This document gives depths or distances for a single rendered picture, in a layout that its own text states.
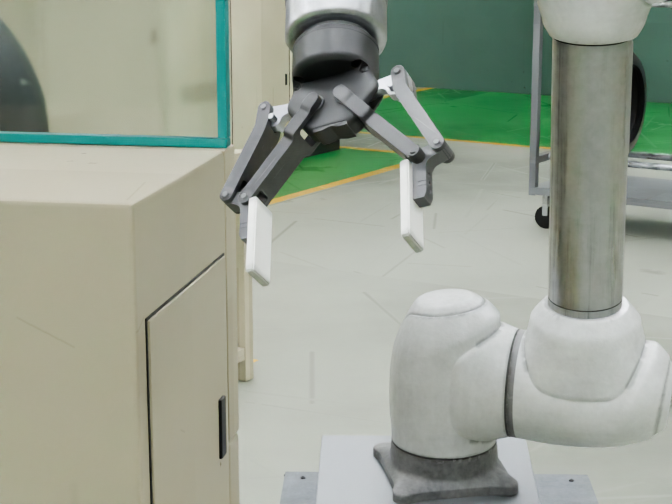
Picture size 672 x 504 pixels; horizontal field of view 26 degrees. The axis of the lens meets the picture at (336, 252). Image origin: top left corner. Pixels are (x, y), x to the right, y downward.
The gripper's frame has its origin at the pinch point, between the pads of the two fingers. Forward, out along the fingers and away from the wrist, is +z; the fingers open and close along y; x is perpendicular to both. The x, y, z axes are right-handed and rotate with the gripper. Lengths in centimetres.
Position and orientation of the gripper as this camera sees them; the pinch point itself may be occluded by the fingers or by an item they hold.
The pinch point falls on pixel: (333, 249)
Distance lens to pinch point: 116.3
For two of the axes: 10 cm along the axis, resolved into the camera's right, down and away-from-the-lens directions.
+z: -0.1, 8.7, -5.0
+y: -9.0, 2.0, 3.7
